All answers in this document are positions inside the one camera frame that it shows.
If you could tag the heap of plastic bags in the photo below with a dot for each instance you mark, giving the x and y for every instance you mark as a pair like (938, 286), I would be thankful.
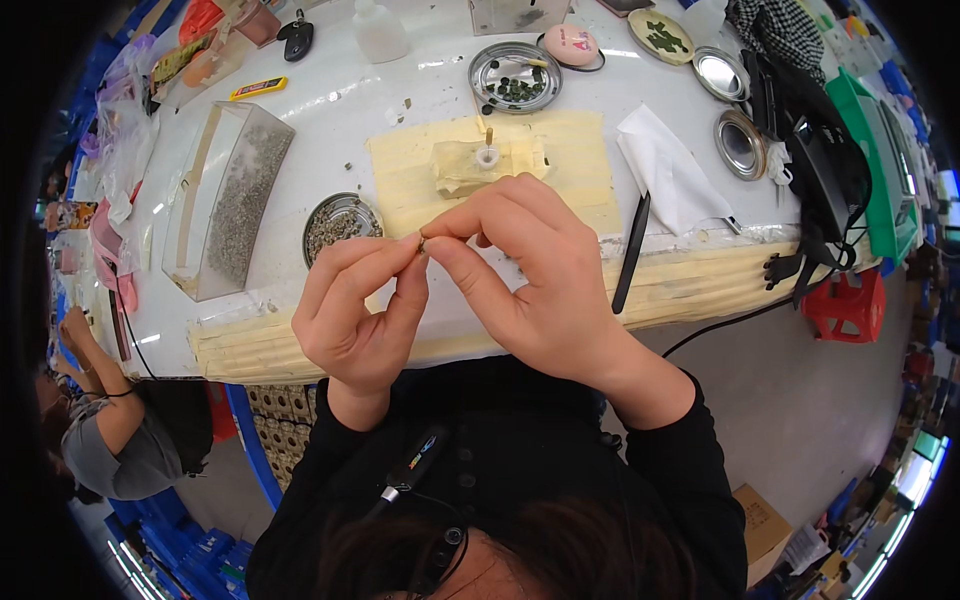
(124, 135)

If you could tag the empty round metal tin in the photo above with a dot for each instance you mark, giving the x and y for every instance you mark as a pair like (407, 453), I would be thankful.
(720, 73)
(740, 144)

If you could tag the black white checkered cloth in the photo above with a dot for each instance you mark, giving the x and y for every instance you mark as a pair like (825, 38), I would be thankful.
(780, 34)

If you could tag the brown cardboard box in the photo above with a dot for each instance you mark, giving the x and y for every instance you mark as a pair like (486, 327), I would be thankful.
(761, 532)

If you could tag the clear box of grey parts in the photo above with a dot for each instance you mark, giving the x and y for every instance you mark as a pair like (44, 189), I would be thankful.
(232, 195)

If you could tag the cream tape table edge padding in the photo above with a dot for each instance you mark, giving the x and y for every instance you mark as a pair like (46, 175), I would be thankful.
(675, 289)

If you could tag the metal tin of dark parts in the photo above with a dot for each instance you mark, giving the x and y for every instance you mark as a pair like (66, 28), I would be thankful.
(515, 76)

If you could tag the pink plastic cup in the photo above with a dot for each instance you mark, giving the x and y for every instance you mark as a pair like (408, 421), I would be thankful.
(259, 22)

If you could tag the stack of blue crates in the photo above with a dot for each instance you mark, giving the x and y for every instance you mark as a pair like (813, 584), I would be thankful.
(900, 79)
(187, 555)

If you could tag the yellow utility knife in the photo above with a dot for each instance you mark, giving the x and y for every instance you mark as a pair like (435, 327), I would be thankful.
(259, 88)

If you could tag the clear tray of packets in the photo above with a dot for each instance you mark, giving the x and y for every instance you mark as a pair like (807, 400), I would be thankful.
(191, 67)

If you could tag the person's right hand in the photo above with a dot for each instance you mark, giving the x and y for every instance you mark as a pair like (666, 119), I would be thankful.
(555, 300)

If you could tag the black car key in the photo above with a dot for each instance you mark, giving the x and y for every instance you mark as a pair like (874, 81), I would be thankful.
(297, 39)

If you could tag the cream tape work mat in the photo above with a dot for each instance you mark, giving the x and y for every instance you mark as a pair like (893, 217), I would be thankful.
(577, 165)

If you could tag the green plastic tray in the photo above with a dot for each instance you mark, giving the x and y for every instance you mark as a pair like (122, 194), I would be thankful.
(870, 165)

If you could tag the red plastic stool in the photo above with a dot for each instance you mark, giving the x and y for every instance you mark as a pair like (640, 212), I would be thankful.
(844, 304)

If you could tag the round plate of green parts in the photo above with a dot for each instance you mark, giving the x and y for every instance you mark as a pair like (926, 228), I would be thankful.
(660, 35)

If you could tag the white tissue paper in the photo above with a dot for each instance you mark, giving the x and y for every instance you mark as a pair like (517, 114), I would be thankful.
(667, 169)

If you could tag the white plastic bottle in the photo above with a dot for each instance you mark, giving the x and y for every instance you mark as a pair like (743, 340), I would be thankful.
(379, 31)

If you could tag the clear plastic container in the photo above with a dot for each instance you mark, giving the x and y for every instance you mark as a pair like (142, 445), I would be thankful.
(517, 15)

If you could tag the tape wrapped fixture block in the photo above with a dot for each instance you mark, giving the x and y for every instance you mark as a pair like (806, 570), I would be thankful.
(465, 169)

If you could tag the person's body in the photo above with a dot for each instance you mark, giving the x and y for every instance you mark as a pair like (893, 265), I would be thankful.
(525, 495)

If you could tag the black tweezers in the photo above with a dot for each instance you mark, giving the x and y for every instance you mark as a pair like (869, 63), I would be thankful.
(631, 251)

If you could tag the person's left hand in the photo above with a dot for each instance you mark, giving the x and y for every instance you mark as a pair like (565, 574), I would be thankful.
(352, 322)

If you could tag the metal tin of grey parts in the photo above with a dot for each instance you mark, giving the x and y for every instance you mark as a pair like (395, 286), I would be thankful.
(341, 227)

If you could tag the small brass part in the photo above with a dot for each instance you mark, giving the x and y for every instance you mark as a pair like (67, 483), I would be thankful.
(422, 242)

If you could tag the pink oval case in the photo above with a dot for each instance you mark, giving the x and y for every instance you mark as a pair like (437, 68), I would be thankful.
(570, 43)

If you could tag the stack of tan small boxes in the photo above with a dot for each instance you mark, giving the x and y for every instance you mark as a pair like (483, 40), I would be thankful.
(283, 427)

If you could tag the pink cloth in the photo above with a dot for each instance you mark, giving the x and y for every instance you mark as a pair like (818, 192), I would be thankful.
(112, 255)

